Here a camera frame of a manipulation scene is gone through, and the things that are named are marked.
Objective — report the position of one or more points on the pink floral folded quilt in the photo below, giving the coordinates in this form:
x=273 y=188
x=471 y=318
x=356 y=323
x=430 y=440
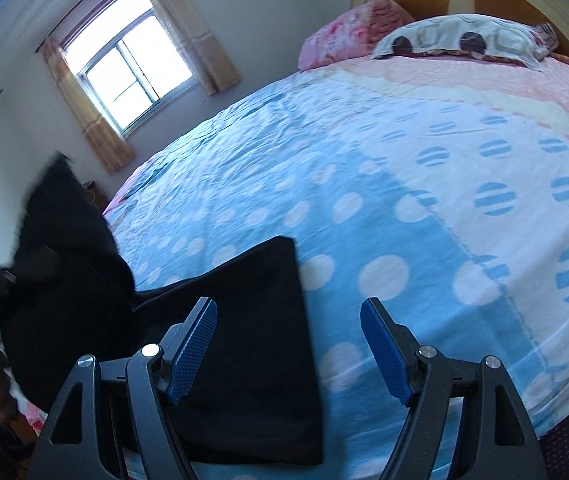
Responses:
x=334 y=40

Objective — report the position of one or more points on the blue pink dotted bedsheet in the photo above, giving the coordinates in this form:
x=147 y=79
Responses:
x=389 y=185

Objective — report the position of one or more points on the pink floral cloth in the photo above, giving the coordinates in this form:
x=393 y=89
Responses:
x=29 y=417

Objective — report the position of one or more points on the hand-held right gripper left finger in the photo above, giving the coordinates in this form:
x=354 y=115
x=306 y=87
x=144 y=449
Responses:
x=192 y=355

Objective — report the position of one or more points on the black pants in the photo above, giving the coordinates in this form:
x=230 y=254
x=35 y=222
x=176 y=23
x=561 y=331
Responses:
x=254 y=335

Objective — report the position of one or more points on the sliding window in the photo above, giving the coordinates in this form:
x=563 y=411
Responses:
x=129 y=70

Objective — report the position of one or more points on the beige curtain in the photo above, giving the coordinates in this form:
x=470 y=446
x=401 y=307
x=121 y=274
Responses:
x=94 y=125
x=194 y=35

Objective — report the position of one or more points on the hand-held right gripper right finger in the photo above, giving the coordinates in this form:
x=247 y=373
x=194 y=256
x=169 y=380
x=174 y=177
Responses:
x=387 y=355

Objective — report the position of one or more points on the white patterned pillow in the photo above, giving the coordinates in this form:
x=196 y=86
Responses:
x=504 y=35

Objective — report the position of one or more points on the red striped pillow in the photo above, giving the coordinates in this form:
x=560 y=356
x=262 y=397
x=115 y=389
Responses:
x=548 y=35

